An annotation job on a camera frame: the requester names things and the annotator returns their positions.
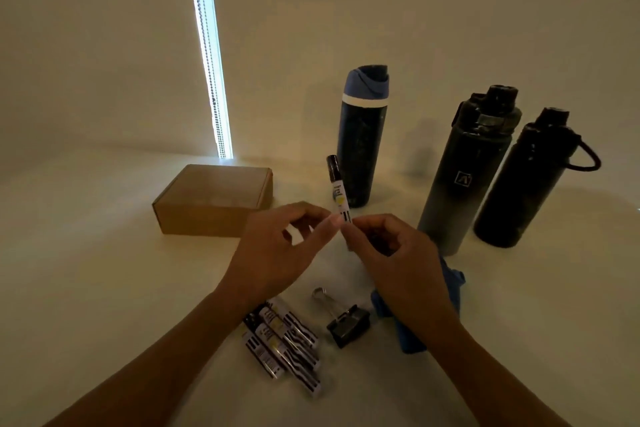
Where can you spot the person's left hand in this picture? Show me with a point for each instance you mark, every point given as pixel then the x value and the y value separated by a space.
pixel 270 256

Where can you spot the person's right hand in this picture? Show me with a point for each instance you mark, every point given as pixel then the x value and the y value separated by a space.
pixel 410 281

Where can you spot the blue cloth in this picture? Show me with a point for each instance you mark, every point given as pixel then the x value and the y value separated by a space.
pixel 457 286

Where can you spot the black binder clip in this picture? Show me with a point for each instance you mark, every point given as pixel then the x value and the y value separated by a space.
pixel 350 326

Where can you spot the black white striped marker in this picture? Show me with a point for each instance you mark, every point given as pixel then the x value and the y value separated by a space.
pixel 297 326
pixel 295 366
pixel 295 344
pixel 337 186

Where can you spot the brown paper box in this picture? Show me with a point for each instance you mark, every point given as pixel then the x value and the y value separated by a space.
pixel 215 201

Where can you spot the barcode label black marker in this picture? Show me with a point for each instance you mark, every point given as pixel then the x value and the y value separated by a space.
pixel 265 356

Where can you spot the black grey gradient bottle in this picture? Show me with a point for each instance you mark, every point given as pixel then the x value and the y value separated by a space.
pixel 465 176

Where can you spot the navy bottle with blue lid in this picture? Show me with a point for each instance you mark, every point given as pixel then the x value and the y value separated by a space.
pixel 362 141

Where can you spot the person's left forearm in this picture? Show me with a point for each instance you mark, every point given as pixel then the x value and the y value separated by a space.
pixel 160 371

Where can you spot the person's right forearm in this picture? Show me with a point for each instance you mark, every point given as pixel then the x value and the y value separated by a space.
pixel 490 381

